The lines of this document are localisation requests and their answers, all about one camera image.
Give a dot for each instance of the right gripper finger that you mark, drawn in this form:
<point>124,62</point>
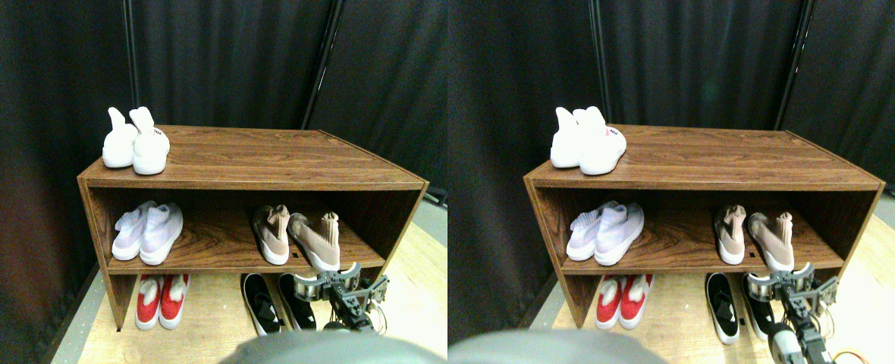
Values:
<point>309,290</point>
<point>804,273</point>
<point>762,290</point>
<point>351,273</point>

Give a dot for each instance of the black shoe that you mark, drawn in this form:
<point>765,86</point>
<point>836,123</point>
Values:
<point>262,307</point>
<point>723,309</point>
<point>296,303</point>
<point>757,307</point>

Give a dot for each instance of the beige shoe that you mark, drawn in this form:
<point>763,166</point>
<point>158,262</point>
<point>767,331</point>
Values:
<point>730,239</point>
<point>318,243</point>
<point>774,243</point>
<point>273,239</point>

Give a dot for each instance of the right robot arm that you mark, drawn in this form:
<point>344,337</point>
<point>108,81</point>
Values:
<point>350,317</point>
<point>796,337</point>

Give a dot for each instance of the brown shoe rack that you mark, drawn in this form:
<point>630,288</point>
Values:
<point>720,163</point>
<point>265,163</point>

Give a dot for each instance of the lilac shoe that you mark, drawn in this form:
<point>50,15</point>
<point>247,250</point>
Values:
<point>161,233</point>
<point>127,236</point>
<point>619,233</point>
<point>580,238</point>

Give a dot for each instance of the black curtain stand pole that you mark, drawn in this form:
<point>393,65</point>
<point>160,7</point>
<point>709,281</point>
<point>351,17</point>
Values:
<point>596,61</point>
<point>130,61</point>
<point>322,68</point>
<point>793,68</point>

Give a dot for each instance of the white shoe with red mark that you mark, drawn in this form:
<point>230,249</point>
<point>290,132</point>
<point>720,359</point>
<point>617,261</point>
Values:
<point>150,152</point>
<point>603,152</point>

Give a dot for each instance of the black bracket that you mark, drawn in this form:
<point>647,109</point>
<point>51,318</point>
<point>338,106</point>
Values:
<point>375,292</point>

